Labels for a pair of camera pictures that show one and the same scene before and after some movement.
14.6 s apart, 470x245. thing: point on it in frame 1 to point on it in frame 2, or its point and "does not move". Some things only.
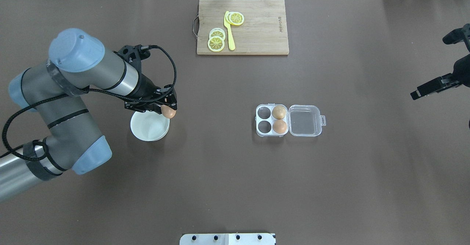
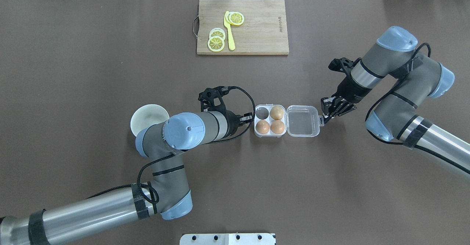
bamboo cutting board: (264, 31) does not move
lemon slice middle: (217, 32) does not move
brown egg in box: (279, 126) does not move
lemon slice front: (216, 43) does not move
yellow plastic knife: (231, 46) does not move
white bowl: (149, 125) does not move
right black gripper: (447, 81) to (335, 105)
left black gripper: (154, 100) to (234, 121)
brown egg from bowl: (168, 112) to (262, 126)
